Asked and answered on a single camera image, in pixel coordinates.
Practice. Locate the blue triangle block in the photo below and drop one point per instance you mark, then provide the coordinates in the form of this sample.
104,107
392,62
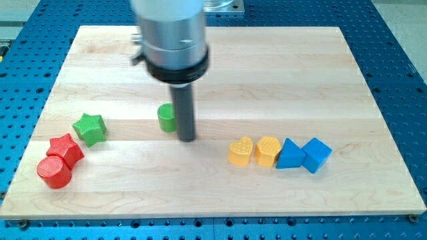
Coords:
291,156

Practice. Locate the yellow hexagon block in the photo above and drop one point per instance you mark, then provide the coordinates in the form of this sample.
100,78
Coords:
267,151

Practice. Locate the green star block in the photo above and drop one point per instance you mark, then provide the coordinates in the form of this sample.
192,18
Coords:
91,129

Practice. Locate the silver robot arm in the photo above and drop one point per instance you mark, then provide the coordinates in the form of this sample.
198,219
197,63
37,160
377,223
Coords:
171,39

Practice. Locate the green cylinder block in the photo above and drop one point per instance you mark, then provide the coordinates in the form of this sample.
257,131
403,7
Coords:
166,117

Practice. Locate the light wooden board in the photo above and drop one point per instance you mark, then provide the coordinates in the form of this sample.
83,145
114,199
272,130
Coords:
282,82

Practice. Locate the red cylinder block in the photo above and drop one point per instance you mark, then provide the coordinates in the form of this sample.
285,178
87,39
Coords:
54,172

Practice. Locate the blue cube block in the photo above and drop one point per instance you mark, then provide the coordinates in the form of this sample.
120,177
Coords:
317,153

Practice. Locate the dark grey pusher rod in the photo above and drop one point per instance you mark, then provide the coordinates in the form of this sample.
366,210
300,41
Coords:
182,99

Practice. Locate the yellow heart block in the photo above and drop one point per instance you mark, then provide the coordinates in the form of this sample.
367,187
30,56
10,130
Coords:
240,152

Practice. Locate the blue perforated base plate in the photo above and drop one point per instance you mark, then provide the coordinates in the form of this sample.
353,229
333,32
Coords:
33,62

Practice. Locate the red star block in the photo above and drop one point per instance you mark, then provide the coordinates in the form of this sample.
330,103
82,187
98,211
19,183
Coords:
67,149

